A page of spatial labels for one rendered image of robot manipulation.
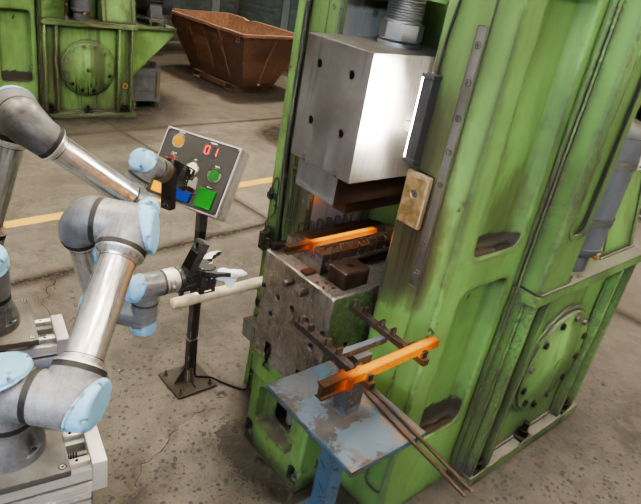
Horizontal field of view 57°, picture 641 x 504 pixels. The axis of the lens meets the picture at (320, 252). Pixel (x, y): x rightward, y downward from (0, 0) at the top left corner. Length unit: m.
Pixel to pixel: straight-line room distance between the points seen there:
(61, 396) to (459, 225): 1.13
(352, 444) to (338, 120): 0.96
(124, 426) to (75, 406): 1.43
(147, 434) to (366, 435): 1.19
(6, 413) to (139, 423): 1.41
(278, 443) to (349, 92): 1.39
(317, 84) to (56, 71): 4.79
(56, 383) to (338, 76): 1.16
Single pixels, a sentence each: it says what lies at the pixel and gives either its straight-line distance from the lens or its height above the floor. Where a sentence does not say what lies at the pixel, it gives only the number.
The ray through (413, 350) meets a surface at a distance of 1.65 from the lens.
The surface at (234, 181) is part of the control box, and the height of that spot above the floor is 1.08.
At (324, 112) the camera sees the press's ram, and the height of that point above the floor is 1.45.
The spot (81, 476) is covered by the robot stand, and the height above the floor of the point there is 0.74.
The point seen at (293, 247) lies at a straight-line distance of 1.99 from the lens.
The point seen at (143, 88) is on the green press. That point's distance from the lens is 7.28.
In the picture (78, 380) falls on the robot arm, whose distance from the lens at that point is 1.32.
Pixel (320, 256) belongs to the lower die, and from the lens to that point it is 2.02.
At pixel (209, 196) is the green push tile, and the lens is 2.26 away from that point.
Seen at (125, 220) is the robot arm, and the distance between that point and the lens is 1.44.
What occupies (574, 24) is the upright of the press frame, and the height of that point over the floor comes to 1.83.
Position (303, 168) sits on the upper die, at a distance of 2.02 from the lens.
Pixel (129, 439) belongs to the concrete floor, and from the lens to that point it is 2.67.
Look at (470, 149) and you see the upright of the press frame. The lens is 1.74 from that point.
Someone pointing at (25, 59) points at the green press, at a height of 0.54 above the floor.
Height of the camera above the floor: 1.89
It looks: 26 degrees down
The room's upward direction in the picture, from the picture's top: 11 degrees clockwise
